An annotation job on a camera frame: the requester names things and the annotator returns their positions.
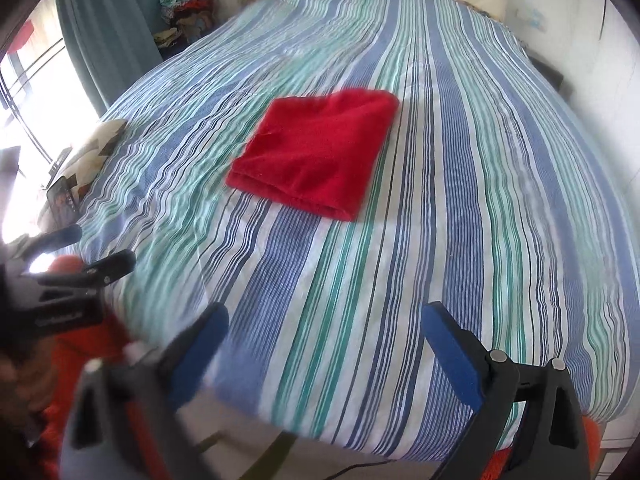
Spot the red sweater with white print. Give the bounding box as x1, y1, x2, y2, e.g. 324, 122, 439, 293
226, 88, 399, 222

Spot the pile of colourful clothes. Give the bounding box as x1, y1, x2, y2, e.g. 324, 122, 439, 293
154, 0, 219, 60

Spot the person's left hand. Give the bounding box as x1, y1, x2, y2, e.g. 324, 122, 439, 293
1, 337, 58, 429

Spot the black smartphone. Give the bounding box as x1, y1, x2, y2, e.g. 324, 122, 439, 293
47, 176, 80, 229

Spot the patterned beige cushion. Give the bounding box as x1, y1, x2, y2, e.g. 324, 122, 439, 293
55, 119, 127, 204

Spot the striped blue green bedspread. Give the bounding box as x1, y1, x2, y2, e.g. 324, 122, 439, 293
75, 0, 639, 460

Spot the teal curtain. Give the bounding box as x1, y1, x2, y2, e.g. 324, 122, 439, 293
55, 0, 164, 116

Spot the dark bedside table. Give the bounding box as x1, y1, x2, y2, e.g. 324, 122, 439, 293
525, 47, 574, 102

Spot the white wardrobe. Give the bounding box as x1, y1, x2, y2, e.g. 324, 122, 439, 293
566, 0, 639, 176

